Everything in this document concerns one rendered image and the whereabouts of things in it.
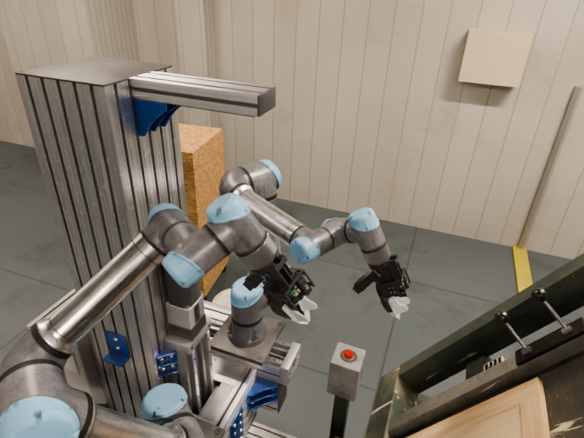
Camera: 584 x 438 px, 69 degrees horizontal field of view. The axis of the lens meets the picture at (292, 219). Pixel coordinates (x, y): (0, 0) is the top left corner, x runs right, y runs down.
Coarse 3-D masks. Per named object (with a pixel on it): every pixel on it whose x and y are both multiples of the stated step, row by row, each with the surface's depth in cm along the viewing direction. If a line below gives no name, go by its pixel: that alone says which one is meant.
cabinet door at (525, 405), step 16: (528, 384) 111; (496, 400) 116; (512, 400) 112; (528, 400) 107; (544, 400) 105; (464, 416) 122; (480, 416) 117; (496, 416) 112; (512, 416) 108; (528, 416) 103; (544, 416) 100; (432, 432) 129; (448, 432) 123; (464, 432) 118; (480, 432) 113; (496, 432) 109; (512, 432) 105; (528, 432) 100; (544, 432) 97
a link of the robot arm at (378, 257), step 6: (384, 246) 124; (378, 252) 118; (384, 252) 118; (390, 252) 121; (366, 258) 120; (372, 258) 119; (378, 258) 118; (384, 258) 119; (372, 264) 120; (378, 264) 120
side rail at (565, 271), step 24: (576, 264) 123; (528, 288) 134; (552, 288) 127; (576, 288) 124; (528, 312) 133; (456, 336) 150; (480, 336) 144; (504, 336) 140; (408, 360) 167; (432, 360) 156; (456, 360) 152; (408, 384) 165; (432, 384) 161
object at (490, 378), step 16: (560, 352) 109; (576, 352) 107; (496, 368) 122; (512, 368) 116; (528, 368) 114; (544, 368) 112; (464, 384) 129; (480, 384) 123; (496, 384) 120; (432, 400) 137; (448, 400) 130; (464, 400) 127; (400, 416) 146; (416, 416) 138; (432, 416) 135; (400, 432) 144
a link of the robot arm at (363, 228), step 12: (348, 216) 119; (360, 216) 115; (372, 216) 116; (348, 228) 120; (360, 228) 116; (372, 228) 116; (360, 240) 118; (372, 240) 117; (384, 240) 119; (372, 252) 118
